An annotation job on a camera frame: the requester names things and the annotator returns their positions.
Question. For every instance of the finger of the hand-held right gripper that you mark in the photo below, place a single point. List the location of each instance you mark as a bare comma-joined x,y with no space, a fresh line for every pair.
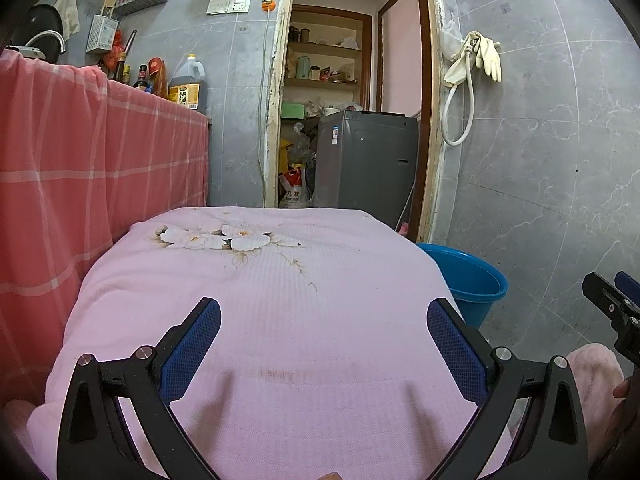
602,295
629,285

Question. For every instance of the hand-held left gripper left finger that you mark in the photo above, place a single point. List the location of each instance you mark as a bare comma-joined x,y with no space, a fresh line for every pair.
192,350

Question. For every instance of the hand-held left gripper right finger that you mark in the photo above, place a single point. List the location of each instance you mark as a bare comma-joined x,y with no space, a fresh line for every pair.
455,355

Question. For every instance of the blue plastic bucket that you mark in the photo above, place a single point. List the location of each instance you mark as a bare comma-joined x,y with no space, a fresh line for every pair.
465,275

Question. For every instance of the person's right forearm pink sleeve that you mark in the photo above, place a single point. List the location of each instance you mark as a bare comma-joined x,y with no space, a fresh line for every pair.
595,375

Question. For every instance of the person's right hand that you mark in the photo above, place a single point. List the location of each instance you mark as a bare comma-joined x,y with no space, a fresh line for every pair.
615,415

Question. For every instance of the pink floral blanket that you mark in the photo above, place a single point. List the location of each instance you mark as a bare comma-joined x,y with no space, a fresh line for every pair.
300,310

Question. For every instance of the pink object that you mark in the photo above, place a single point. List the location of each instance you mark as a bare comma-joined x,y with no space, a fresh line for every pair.
405,228

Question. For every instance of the red white rice sack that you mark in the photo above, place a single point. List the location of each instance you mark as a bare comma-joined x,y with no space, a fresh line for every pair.
292,192

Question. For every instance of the grey washing machine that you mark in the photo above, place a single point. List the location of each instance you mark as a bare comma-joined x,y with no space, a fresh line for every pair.
365,165

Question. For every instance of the pink checked cloth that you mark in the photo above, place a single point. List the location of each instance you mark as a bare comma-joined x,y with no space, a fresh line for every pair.
100,160

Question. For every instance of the yellow bag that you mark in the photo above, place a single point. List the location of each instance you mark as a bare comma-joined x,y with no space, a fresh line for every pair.
284,156

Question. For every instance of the pile of dark plastic bags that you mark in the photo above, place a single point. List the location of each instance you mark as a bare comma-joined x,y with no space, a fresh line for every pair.
306,142

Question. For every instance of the green box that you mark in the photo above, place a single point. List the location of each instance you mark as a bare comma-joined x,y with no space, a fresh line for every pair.
293,111

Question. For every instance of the cooking oil bottle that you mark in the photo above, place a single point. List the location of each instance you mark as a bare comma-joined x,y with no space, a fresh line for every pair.
187,90

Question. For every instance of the cream rubber gloves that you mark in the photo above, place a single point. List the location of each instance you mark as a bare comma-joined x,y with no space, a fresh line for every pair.
487,57

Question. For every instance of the clear plastic bag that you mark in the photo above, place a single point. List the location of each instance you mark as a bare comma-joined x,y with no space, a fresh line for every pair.
450,40

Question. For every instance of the green jar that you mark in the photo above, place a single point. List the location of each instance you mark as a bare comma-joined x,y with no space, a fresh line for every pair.
302,67

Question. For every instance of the metal rod tool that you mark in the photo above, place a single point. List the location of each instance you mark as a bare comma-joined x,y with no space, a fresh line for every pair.
126,52

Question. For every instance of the red plastic bag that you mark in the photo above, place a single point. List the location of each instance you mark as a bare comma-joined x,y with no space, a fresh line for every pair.
116,50

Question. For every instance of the white perforated utensil holder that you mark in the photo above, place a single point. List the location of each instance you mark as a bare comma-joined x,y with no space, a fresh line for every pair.
102,35

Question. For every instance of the wooden shelf unit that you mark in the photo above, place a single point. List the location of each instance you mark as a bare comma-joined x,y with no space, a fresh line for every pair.
325,50

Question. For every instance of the silver faucet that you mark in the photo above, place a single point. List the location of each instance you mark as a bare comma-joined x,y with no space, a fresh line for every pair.
47,36

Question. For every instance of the black wok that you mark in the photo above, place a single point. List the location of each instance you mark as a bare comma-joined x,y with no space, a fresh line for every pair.
45,22

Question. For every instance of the beige rag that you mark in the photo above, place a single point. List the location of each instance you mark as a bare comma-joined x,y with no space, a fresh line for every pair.
69,7

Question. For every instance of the wooden door frame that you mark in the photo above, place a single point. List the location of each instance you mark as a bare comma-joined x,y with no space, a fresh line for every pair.
431,110

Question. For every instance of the white wall switch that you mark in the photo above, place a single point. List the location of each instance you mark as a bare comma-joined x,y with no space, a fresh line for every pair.
217,6

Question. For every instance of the white wall socket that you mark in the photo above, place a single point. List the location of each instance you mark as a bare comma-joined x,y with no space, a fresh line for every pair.
239,4

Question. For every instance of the white wall rack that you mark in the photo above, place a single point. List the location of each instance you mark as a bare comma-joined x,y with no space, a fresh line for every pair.
142,2

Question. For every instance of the orange wall plug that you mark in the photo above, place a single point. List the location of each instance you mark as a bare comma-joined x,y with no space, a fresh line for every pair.
269,5

